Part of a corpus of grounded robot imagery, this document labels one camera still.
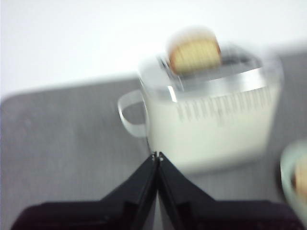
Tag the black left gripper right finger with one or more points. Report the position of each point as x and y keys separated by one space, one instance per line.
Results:
x=227 y=215

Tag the cream white toaster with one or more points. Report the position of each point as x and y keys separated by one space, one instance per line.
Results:
x=216 y=134

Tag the brown toast bread slice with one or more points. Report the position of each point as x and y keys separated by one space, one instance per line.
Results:
x=302 y=177
x=196 y=56

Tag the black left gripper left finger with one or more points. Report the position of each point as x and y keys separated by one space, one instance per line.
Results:
x=96 y=215

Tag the pale green round plate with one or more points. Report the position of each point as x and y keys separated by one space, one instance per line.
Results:
x=286 y=172

